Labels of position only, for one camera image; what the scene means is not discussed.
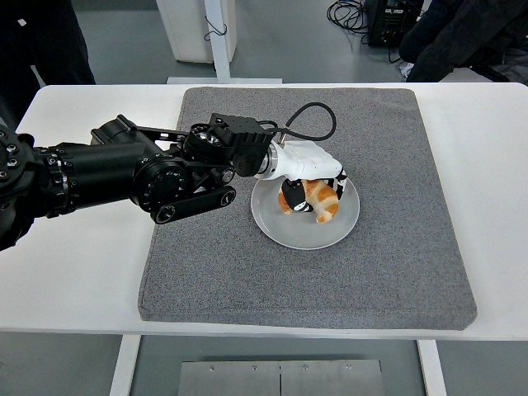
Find grey fabric mat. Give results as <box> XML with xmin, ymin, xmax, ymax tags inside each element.
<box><xmin>137</xmin><ymin>86</ymin><xmax>479</xmax><ymax>331</ymax></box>

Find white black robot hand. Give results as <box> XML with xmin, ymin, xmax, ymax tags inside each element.
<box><xmin>266</xmin><ymin>140</ymin><xmax>349</xmax><ymax>215</ymax></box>

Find person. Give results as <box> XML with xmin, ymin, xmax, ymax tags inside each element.
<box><xmin>0</xmin><ymin>0</ymin><xmax>97</xmax><ymax>129</ymax></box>

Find white table leg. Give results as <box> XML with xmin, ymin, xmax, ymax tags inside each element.
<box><xmin>109</xmin><ymin>334</ymin><xmax>142</xmax><ymax>396</ymax></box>
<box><xmin>417</xmin><ymin>339</ymin><xmax>448</xmax><ymax>396</ymax></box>

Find black fabric bundle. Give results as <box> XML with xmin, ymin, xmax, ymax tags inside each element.
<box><xmin>398</xmin><ymin>0</ymin><xmax>528</xmax><ymax>83</ymax></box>

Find grey metal plate with screws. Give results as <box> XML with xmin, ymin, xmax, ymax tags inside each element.
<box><xmin>177</xmin><ymin>359</ymin><xmax>385</xmax><ymax>396</ymax></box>

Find black floor cables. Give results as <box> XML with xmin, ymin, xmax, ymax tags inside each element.
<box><xmin>328</xmin><ymin>0</ymin><xmax>371</xmax><ymax>46</ymax></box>

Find grey round plate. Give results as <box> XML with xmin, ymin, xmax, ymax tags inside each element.
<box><xmin>251</xmin><ymin>176</ymin><xmax>361</xmax><ymax>251</ymax></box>

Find golden croissant bread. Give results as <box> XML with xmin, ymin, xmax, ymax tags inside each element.
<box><xmin>277</xmin><ymin>178</ymin><xmax>340</xmax><ymax>224</ymax></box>

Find black electronics box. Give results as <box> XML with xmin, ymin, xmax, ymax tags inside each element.
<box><xmin>368</xmin><ymin>0</ymin><xmax>426</xmax><ymax>47</ymax></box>

